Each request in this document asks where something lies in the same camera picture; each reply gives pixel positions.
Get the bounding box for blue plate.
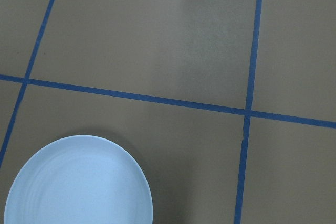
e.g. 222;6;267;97
4;135;153;223

